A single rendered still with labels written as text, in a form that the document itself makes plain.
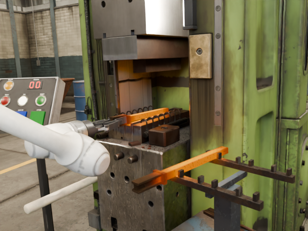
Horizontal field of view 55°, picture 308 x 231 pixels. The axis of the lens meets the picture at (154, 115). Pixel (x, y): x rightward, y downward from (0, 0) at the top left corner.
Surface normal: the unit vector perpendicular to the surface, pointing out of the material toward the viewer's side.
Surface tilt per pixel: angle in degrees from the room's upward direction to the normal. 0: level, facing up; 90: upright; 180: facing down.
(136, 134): 90
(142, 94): 90
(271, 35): 90
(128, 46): 90
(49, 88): 60
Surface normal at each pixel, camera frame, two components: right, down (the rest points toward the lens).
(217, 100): -0.59, 0.18
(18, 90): -0.19, -0.32
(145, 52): 0.81, 0.08
